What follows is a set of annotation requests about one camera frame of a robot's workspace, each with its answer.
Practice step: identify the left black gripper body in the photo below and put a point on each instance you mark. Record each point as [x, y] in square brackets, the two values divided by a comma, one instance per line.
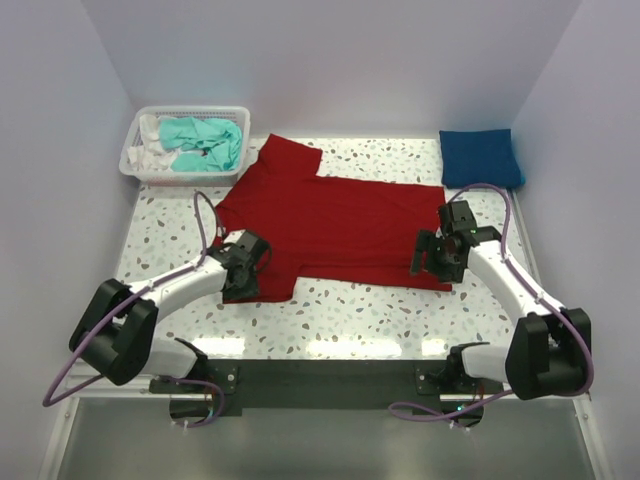
[253, 245]

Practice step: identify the teal t shirt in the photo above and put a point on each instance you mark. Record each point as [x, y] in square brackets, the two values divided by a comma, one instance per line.
[211, 145]

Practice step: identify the white plastic laundry basket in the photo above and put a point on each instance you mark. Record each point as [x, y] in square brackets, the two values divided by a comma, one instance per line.
[239, 115]

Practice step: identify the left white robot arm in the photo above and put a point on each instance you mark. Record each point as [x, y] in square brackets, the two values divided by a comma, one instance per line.
[116, 334]

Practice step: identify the red t shirt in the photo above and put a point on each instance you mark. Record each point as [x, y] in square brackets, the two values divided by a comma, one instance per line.
[329, 227]

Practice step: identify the white t shirt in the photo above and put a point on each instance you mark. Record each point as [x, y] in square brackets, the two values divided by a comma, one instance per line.
[150, 155]

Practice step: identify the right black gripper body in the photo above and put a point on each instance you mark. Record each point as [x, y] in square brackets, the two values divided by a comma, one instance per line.
[435, 257]

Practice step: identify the folded blue t shirt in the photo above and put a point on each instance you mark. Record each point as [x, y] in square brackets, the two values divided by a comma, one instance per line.
[474, 157]

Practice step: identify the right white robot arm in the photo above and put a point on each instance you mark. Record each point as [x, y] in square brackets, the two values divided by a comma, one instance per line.
[550, 349]

